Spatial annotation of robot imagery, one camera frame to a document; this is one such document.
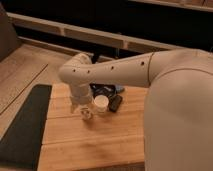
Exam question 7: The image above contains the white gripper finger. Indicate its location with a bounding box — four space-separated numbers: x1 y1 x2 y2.
70 105 76 114
80 106 93 120

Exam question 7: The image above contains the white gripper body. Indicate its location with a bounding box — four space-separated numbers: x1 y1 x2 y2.
69 84 92 105

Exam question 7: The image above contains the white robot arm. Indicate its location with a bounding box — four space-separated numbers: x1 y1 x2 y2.
59 49 213 171

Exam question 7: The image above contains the black bowl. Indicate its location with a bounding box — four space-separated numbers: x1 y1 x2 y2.
90 84 116 99

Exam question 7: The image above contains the black rectangular device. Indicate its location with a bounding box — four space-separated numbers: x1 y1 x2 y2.
109 95 123 112

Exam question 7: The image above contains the blue object behind bowl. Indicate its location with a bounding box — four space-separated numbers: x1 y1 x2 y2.
115 85 125 93

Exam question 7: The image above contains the black floor mat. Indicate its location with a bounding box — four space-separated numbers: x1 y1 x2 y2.
0 84 52 170

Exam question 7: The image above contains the white low shelf unit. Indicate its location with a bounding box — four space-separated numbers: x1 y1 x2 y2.
7 12 182 53

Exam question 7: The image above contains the grey couch corner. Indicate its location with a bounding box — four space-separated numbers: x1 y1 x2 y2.
0 3 22 62

